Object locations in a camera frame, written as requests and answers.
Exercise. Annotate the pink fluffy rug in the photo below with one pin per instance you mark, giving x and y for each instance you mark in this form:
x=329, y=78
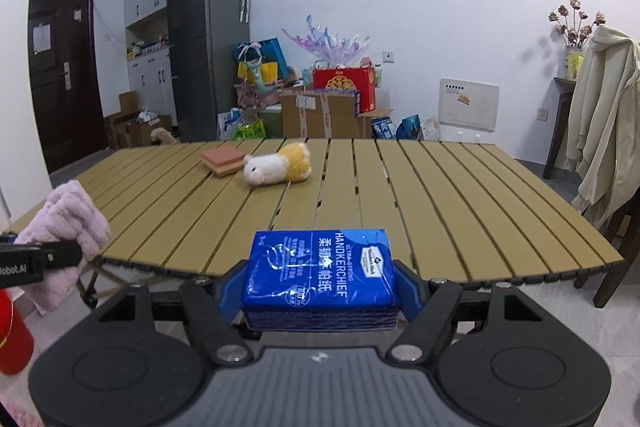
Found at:
x=21, y=410

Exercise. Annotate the pink layered sponge block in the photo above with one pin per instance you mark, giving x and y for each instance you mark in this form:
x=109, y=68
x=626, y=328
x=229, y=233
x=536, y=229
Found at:
x=223, y=160

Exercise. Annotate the grey refrigerator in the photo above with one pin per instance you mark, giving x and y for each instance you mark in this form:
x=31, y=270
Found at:
x=202, y=37

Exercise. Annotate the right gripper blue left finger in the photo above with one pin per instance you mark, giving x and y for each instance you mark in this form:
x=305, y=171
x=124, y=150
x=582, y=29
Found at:
x=228, y=291

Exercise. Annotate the blue gift bag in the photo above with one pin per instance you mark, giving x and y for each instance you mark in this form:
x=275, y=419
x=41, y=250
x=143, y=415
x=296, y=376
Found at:
x=261, y=63

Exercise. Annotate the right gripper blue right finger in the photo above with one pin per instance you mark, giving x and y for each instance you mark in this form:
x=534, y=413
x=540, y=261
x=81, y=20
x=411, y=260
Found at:
x=410, y=290

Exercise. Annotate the white alpaca plush toy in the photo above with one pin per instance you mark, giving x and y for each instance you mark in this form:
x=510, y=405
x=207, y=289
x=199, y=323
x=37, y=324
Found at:
x=291, y=164

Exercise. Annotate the iridescent ribbon decoration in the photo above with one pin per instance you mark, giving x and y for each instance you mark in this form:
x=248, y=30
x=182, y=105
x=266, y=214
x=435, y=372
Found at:
x=330, y=48

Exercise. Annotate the dark brown door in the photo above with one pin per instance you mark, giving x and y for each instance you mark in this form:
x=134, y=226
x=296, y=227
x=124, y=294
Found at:
x=64, y=81

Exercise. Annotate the white wall heater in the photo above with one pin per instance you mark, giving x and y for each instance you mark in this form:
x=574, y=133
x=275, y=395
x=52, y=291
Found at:
x=468, y=104

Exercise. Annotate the red gift box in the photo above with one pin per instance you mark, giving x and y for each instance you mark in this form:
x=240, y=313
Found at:
x=361, y=79

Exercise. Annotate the large cardboard box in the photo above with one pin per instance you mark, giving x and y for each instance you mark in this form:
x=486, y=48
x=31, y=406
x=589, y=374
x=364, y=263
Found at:
x=326, y=115

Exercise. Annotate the pink fluffy headband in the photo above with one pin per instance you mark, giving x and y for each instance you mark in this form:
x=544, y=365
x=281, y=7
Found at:
x=67, y=215

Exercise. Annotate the tan folding camping table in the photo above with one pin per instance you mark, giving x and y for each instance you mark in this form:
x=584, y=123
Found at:
x=469, y=213

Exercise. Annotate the beige hooded jacket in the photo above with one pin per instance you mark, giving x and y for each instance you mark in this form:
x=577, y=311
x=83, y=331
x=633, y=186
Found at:
x=611, y=62

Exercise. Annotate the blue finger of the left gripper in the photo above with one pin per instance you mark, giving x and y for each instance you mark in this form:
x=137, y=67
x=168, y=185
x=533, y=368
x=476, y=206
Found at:
x=61, y=255

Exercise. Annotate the blue handkerchief tissue pack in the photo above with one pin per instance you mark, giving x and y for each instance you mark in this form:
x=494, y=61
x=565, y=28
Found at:
x=320, y=281

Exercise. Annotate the open cardboard box floor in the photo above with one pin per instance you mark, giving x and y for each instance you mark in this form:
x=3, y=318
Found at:
x=133, y=126

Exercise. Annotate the red plastic bucket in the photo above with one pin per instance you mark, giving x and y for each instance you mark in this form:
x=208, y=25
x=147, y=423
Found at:
x=16, y=342

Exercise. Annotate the white kitchen cabinets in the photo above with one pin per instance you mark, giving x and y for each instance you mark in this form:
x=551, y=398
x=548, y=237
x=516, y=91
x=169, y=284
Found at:
x=147, y=44

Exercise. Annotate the dried flower bouquet vase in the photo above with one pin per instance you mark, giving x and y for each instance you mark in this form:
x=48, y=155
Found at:
x=575, y=27

